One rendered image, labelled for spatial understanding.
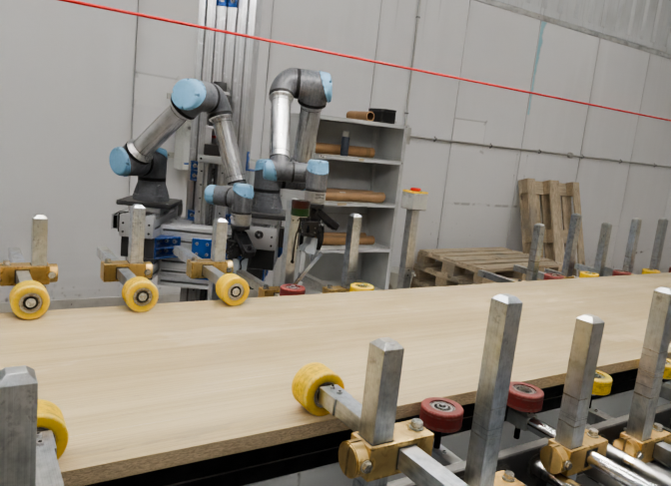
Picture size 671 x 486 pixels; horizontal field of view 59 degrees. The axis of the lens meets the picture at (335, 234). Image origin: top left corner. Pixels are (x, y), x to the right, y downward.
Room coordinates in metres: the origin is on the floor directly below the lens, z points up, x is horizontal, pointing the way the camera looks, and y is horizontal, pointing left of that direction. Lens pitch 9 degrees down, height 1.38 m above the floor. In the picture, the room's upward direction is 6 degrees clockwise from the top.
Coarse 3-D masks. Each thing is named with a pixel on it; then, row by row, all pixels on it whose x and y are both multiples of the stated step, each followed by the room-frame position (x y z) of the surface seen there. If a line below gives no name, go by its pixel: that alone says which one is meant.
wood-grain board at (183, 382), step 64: (0, 320) 1.26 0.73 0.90; (64, 320) 1.30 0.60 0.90; (128, 320) 1.35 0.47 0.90; (192, 320) 1.40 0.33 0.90; (256, 320) 1.45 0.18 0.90; (320, 320) 1.50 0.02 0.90; (384, 320) 1.57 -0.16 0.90; (448, 320) 1.63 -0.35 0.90; (640, 320) 1.86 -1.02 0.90; (64, 384) 0.98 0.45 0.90; (128, 384) 1.01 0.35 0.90; (192, 384) 1.03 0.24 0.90; (256, 384) 1.06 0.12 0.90; (448, 384) 1.16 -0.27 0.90; (128, 448) 0.80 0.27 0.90; (192, 448) 0.82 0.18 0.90; (256, 448) 0.88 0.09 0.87
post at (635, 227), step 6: (636, 222) 3.00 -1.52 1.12; (630, 228) 3.02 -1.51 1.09; (636, 228) 2.99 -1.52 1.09; (630, 234) 3.01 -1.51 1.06; (636, 234) 2.99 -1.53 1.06; (630, 240) 3.01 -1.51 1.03; (636, 240) 3.00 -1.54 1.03; (630, 246) 3.00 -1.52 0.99; (636, 246) 3.01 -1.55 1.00; (630, 252) 3.00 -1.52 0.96; (624, 258) 3.02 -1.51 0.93; (630, 258) 2.99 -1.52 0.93; (624, 264) 3.01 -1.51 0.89; (630, 264) 2.99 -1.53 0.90; (630, 270) 3.00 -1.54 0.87
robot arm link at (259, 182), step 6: (258, 162) 2.51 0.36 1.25; (258, 168) 2.51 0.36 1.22; (258, 174) 2.50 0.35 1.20; (258, 180) 2.50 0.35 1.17; (264, 180) 2.49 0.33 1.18; (258, 186) 2.50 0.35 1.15; (264, 186) 2.49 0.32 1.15; (270, 186) 2.49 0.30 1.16; (276, 186) 2.51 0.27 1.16; (282, 186) 2.52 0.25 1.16
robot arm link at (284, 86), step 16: (288, 80) 2.31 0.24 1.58; (272, 96) 2.29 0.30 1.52; (288, 96) 2.29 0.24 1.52; (272, 112) 2.26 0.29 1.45; (288, 112) 2.26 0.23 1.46; (272, 128) 2.22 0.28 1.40; (288, 128) 2.23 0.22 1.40; (272, 144) 2.19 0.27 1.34; (288, 144) 2.20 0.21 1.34; (272, 160) 2.15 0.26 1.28; (288, 160) 2.17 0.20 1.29; (272, 176) 2.13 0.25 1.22; (288, 176) 2.13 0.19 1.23
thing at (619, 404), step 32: (416, 416) 1.09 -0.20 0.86; (544, 416) 1.31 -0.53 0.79; (288, 448) 0.93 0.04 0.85; (320, 448) 0.97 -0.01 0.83; (448, 448) 1.14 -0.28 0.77; (128, 480) 0.79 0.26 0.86; (160, 480) 0.81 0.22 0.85; (192, 480) 0.84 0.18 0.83; (224, 480) 0.87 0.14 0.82; (256, 480) 0.90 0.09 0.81; (288, 480) 0.93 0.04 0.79; (320, 480) 0.97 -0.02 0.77; (352, 480) 1.01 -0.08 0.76
